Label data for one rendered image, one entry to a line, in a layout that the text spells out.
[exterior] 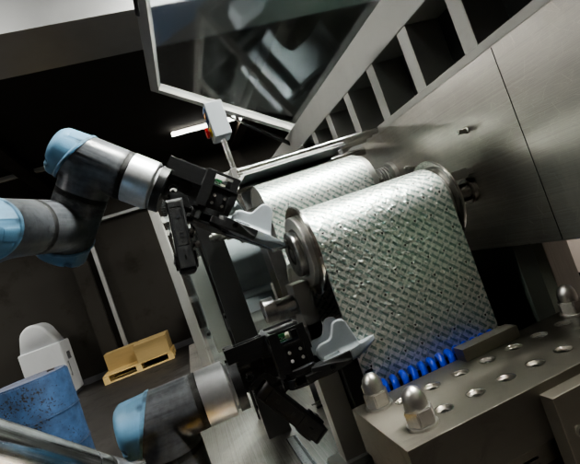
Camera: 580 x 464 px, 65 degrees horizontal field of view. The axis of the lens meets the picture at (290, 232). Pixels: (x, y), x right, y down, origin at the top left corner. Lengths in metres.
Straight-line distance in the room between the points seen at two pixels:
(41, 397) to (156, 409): 3.70
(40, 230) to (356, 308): 0.44
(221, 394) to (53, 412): 3.75
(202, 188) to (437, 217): 0.37
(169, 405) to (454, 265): 0.46
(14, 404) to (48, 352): 5.32
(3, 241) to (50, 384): 3.74
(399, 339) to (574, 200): 0.31
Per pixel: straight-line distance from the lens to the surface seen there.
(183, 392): 0.63
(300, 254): 0.69
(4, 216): 0.62
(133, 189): 0.69
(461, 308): 0.77
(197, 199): 0.68
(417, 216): 0.74
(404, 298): 0.72
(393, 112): 1.05
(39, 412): 4.32
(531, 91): 0.73
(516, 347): 0.73
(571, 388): 0.60
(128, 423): 0.64
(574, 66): 0.68
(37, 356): 9.68
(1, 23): 3.12
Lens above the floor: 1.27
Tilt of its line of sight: 2 degrees up
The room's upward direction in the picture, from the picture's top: 20 degrees counter-clockwise
